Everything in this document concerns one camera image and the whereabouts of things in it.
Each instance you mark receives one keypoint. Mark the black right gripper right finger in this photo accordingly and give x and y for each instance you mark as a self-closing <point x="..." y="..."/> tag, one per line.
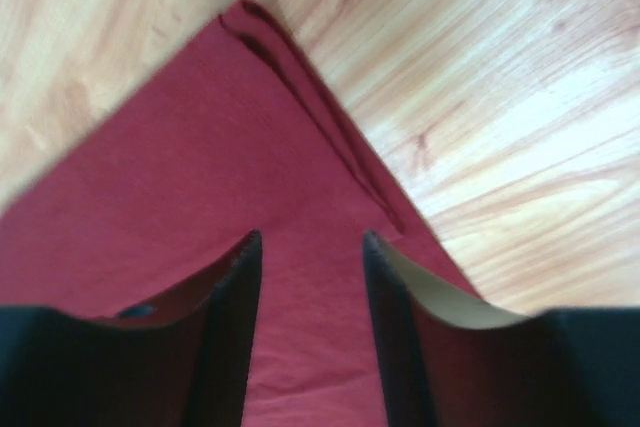
<point x="448" y="358"/>

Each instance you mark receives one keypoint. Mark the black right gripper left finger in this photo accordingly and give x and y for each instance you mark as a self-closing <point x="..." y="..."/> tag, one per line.
<point x="179" y="358"/>

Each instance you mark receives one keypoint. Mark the dark red t-shirt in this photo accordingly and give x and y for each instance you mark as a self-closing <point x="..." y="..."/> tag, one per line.
<point x="237" y="132"/>

